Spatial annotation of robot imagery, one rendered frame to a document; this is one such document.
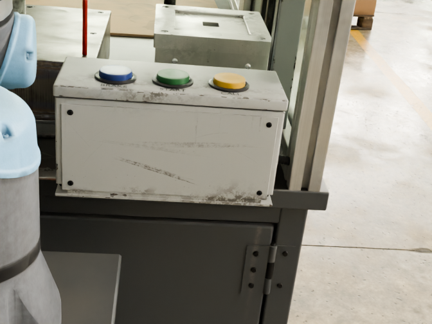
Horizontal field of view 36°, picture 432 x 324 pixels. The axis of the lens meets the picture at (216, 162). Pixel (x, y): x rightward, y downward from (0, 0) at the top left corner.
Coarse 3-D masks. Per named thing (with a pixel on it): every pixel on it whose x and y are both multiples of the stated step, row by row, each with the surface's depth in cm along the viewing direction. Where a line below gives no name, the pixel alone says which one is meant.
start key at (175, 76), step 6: (162, 72) 82; (168, 72) 82; (174, 72) 83; (180, 72) 83; (162, 78) 81; (168, 78) 80; (174, 78) 81; (180, 78) 81; (186, 78) 81; (174, 84) 81; (180, 84) 81
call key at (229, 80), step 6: (216, 78) 82; (222, 78) 82; (228, 78) 82; (234, 78) 83; (240, 78) 83; (216, 84) 82; (222, 84) 81; (228, 84) 81; (234, 84) 81; (240, 84) 82
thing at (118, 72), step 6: (108, 66) 82; (114, 66) 82; (120, 66) 83; (102, 72) 80; (108, 72) 80; (114, 72) 81; (120, 72) 81; (126, 72) 81; (108, 78) 80; (114, 78) 80; (120, 78) 80; (126, 78) 81
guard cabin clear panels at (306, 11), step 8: (256, 0) 146; (256, 8) 145; (304, 8) 98; (304, 16) 97; (304, 24) 97; (304, 32) 97; (304, 40) 96; (296, 64) 101; (296, 72) 100; (296, 80) 100; (296, 88) 100; (288, 112) 105
